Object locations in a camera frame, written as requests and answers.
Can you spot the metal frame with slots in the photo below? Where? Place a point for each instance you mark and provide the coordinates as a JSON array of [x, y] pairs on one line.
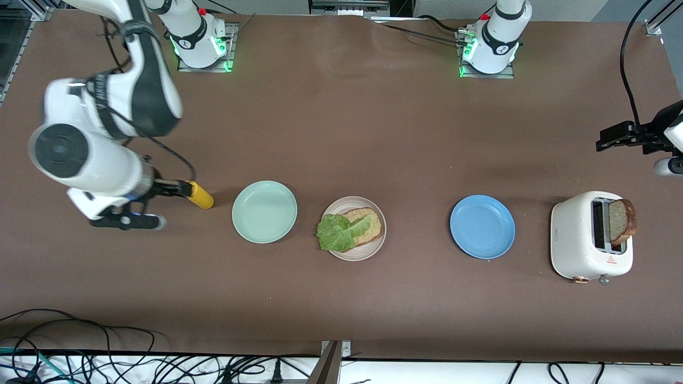
[[349, 6]]

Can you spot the grey metal table bracket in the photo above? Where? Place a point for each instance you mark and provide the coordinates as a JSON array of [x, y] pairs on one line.
[[328, 368]]

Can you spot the light green plate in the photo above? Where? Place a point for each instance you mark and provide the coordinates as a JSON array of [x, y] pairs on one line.
[[264, 212]]

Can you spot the aluminium corner profile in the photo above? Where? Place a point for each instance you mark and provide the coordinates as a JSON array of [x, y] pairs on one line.
[[652, 26]]

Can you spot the white two-slot toaster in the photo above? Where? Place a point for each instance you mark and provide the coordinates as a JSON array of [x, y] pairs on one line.
[[573, 240]]

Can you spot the brown bread slice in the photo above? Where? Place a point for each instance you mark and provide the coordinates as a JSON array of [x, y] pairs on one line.
[[369, 234], [619, 221]]

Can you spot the blue plate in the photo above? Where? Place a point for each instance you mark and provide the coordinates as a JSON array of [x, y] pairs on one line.
[[483, 226]]

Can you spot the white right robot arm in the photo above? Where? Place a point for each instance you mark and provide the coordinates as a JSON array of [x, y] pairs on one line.
[[96, 154]]

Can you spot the aluminium table edge rail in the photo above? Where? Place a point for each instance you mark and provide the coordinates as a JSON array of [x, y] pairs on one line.
[[21, 53]]

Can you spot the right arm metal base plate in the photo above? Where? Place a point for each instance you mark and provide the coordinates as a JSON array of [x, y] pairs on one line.
[[203, 69]]

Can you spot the yellow mustard squeeze bottle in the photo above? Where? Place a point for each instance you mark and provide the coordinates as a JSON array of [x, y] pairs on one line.
[[201, 197]]

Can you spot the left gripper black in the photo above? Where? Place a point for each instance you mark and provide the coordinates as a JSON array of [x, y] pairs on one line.
[[646, 133]]

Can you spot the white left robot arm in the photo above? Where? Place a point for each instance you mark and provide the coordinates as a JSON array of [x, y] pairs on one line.
[[499, 40]]

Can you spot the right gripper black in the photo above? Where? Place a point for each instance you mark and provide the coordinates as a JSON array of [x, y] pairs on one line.
[[162, 188]]

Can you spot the beige plate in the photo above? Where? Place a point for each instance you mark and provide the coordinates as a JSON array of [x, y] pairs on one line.
[[363, 254]]

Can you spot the black power plug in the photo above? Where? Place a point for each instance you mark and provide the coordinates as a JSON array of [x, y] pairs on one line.
[[276, 372]]

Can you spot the green lettuce leaf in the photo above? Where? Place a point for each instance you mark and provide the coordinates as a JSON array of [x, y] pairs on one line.
[[336, 234]]

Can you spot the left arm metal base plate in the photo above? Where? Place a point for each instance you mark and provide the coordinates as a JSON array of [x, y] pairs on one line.
[[507, 76]]

